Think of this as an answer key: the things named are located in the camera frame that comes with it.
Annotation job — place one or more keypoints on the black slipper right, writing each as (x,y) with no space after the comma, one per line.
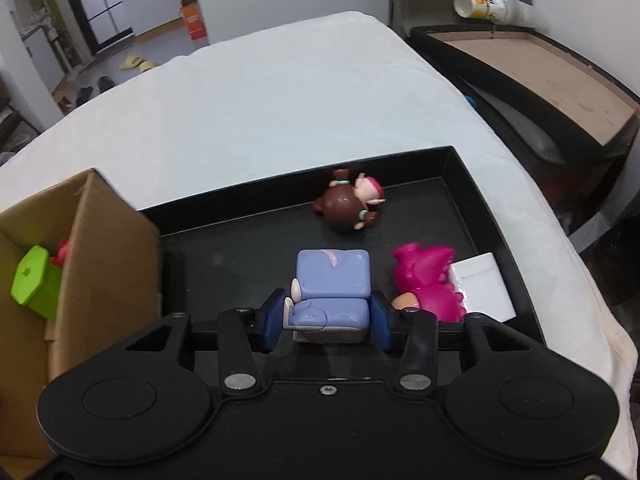
(105,83)

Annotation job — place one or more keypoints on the purple block toy figurine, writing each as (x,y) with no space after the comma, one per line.
(329,297)

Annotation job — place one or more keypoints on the magenta dinosaur toy figurine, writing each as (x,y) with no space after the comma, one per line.
(421,280)

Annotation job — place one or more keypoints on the black slipper left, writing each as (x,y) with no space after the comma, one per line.
(83,95)

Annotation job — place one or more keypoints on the black slipper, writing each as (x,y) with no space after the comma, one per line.
(83,95)
(105,83)

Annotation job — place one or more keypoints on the red blue toy figurine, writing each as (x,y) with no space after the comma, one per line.
(59,258)

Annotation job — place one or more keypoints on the yellow slipper right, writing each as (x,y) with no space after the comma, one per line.
(145,66)

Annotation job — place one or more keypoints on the white tablecloth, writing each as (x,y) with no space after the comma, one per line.
(306,95)

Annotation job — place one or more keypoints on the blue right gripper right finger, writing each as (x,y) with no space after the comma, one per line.
(390,328)

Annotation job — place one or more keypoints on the yellow slipper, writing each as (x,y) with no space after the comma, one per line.
(131,62)
(145,66)

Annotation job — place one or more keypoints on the brown haired doll figurine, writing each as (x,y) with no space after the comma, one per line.
(350,206)

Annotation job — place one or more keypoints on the orange cardboard box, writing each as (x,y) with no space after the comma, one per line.
(192,19)

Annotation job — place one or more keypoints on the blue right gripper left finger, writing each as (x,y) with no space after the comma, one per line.
(260,329)

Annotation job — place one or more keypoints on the brown cardboard box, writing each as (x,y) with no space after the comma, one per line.
(110,290)

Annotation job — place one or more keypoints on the stack of paper cups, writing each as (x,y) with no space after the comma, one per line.
(502,12)

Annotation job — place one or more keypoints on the black plastic tray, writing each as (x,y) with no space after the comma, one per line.
(232,247)

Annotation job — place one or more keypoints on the white small box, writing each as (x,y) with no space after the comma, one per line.
(481,285)

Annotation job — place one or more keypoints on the black framed cork board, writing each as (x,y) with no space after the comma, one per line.
(586,112)

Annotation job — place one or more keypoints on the yellow slipper left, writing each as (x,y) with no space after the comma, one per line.
(131,62)

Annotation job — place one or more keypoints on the green hexagonal plastic block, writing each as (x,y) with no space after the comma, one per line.
(37,283)

